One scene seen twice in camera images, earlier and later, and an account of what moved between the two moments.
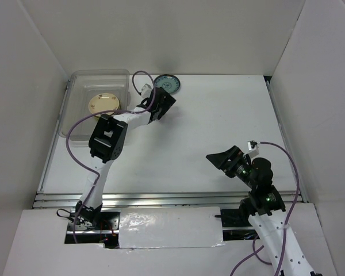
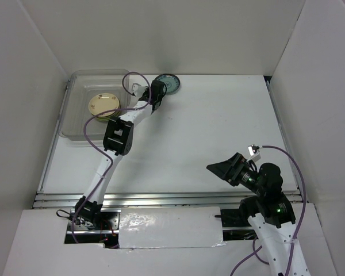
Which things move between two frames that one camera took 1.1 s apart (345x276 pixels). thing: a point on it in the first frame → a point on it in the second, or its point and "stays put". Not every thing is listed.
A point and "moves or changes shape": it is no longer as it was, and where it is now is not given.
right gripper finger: x=220 y=158 → x=226 y=168
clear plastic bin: x=89 y=92 stays put
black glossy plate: x=119 y=104 moves or changes shape
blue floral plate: x=169 y=82 stays put
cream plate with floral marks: x=103 y=102 stays put
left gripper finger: x=165 y=101 → x=162 y=92
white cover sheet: x=170 y=227 stays put
